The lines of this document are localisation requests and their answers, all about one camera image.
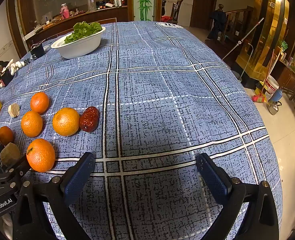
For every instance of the pink bottle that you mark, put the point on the pink bottle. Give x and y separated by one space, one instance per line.
64 11

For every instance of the beige banana chunk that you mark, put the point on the beige banana chunk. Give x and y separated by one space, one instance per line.
14 110

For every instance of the large pale orange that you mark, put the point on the large pale orange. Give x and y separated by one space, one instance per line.
66 121

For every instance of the black jar on table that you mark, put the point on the black jar on table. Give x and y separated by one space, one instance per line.
37 51

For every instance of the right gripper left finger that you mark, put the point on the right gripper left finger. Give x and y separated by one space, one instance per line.
30 219

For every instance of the wooden counter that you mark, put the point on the wooden counter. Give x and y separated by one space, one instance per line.
103 16

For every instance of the white bucket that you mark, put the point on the white bucket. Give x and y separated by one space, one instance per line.
271 85

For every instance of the wooden chair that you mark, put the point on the wooden chair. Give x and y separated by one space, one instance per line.
175 12

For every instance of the metal mop pole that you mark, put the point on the metal mop pole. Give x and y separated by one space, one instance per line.
242 40

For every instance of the white bowl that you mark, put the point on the white bowl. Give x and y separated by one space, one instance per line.
80 47

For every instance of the red jujube date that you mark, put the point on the red jujube date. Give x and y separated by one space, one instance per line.
89 120

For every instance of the green lettuce leaves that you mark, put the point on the green lettuce leaves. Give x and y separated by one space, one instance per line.
83 29

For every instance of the small dark orange tangerine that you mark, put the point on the small dark orange tangerine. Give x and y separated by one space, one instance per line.
6 135

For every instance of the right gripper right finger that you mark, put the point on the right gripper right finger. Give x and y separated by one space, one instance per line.
260 220

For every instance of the blue plaid tablecloth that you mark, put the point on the blue plaid tablecloth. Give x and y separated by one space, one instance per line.
163 98

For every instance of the white glove pile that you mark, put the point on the white glove pile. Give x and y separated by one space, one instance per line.
8 72

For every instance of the broom with red head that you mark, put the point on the broom with red head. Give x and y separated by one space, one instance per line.
260 98

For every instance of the metal kettle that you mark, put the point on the metal kettle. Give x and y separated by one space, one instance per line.
273 107

